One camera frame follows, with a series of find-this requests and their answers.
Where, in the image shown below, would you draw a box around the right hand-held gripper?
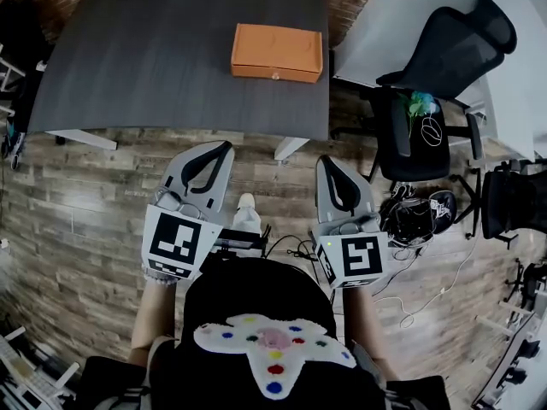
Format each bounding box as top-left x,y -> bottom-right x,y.
309,155 -> 390,290

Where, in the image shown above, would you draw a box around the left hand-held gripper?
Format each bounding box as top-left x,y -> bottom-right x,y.
142,141 -> 235,281

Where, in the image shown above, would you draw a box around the orange cardboard box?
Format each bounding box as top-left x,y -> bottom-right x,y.
230,22 -> 324,85

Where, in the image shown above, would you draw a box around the person's right forearm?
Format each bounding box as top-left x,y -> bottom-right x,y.
341,286 -> 402,380

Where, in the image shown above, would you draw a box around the person's left forearm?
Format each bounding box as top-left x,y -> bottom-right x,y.
129,278 -> 179,369

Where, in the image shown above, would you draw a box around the light grey trousers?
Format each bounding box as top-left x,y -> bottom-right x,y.
232,205 -> 263,237

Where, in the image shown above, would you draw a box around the white table leg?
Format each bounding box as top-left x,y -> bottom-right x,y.
273,137 -> 310,161
44,129 -> 119,151

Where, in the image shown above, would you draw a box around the black waist device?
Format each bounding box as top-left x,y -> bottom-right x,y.
209,227 -> 269,261

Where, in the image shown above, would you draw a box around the black bag with white print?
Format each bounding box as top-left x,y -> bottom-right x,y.
428,189 -> 457,232

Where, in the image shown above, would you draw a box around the green and blue artificial flower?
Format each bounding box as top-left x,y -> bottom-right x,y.
397,91 -> 438,138

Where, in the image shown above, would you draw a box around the black shirt with white patch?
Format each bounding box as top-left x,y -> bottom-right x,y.
74,256 -> 452,410

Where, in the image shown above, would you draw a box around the black mesh office chair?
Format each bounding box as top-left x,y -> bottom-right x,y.
465,158 -> 547,243
331,0 -> 518,185

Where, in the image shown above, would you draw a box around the white shelf rack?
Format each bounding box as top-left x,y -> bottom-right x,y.
0,325 -> 81,410

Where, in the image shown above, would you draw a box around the black bag with cables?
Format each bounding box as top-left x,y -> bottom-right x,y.
379,197 -> 435,249

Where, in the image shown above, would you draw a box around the black cable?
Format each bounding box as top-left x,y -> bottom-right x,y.
263,233 -> 321,273

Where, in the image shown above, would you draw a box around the white bead bracelet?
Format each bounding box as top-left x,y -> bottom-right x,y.
144,270 -> 175,286

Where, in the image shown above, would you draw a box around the coiled white cable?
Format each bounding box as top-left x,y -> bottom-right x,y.
421,115 -> 444,147

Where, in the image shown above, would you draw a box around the long white floor cable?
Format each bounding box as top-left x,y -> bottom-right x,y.
373,228 -> 480,329

